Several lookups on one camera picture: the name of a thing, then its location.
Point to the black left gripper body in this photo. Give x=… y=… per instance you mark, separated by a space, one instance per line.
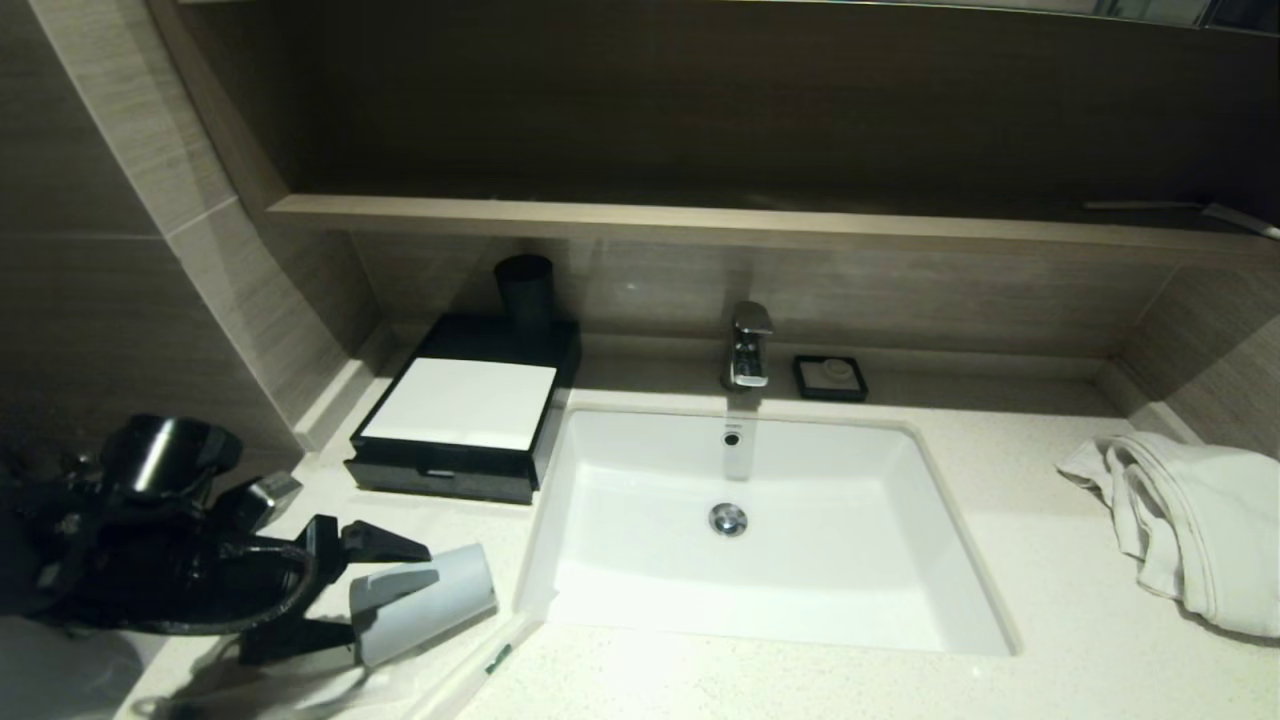
x=320 y=580

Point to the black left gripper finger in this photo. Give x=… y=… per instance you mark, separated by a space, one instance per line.
x=375 y=543
x=300 y=642

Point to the grey plastic cup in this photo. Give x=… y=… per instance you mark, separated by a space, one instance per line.
x=455 y=612

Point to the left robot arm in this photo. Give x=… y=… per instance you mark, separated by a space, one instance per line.
x=100 y=560

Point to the black drawer amenity box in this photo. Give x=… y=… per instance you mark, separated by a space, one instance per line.
x=460 y=478

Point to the long clear wrapped packet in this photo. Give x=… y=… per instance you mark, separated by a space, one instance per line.
x=300 y=695

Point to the wrapped toothbrush with green mark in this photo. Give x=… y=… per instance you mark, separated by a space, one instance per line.
x=480 y=665

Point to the black plastic cup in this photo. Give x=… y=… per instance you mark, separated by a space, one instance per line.
x=525 y=295

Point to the chrome sink drain plug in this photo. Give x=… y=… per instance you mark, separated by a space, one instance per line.
x=728 y=519

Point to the chrome faucet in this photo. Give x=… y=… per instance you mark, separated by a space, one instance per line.
x=748 y=350

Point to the black square soap dish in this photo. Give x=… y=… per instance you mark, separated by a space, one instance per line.
x=801 y=388

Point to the white ceramic sink basin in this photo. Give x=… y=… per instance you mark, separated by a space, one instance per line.
x=850 y=540

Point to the round white soap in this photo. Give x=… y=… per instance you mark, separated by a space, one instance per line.
x=835 y=375

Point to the white crumpled towel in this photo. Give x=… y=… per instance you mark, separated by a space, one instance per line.
x=1200 y=520

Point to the grey wrapped shelf item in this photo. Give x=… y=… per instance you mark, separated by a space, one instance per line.
x=1240 y=220

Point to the wooden wall shelf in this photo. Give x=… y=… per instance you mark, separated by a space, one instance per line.
x=700 y=225

